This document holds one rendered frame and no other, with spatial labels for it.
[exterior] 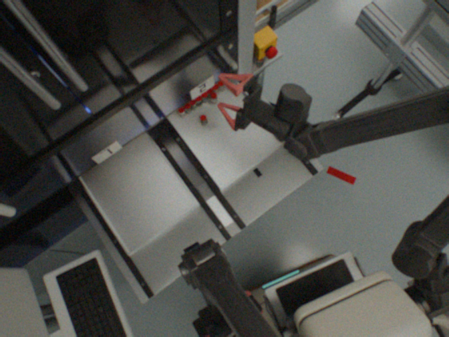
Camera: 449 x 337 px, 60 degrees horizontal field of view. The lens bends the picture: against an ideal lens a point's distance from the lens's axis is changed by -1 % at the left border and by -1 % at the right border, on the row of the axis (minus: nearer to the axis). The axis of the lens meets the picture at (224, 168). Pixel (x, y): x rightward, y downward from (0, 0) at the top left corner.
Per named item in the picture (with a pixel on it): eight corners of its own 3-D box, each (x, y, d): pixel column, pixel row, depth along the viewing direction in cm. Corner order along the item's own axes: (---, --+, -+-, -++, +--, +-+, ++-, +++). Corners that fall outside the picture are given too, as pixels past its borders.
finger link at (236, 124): (210, 118, 100) (240, 135, 97) (210, 97, 94) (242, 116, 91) (226, 101, 103) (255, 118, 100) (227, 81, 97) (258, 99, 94)
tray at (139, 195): (74, 169, 127) (70, 166, 124) (141, 124, 130) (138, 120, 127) (130, 255, 119) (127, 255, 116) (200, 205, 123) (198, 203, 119)
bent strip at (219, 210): (198, 190, 124) (197, 186, 118) (206, 185, 124) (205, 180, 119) (224, 227, 121) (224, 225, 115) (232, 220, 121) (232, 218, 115)
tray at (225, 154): (160, 110, 131) (158, 106, 128) (222, 68, 135) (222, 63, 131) (220, 190, 124) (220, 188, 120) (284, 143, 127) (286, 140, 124)
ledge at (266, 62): (229, 48, 139) (229, 45, 137) (258, 29, 141) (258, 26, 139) (252, 77, 136) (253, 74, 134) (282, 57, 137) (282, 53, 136)
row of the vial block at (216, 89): (178, 114, 131) (176, 109, 126) (222, 85, 133) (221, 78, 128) (182, 119, 130) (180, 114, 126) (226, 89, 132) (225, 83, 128)
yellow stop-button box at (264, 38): (245, 45, 128) (246, 33, 121) (262, 34, 129) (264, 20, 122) (259, 62, 126) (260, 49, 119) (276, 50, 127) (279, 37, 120)
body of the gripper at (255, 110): (237, 127, 96) (262, 142, 93) (240, 98, 87) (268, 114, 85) (252, 111, 99) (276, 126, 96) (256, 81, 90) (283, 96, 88)
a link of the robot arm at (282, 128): (285, 147, 89) (296, 135, 93) (293, 125, 84) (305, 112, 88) (260, 133, 91) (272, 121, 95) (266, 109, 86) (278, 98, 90)
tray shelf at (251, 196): (63, 179, 128) (61, 178, 126) (234, 63, 137) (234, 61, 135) (143, 303, 117) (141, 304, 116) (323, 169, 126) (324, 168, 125)
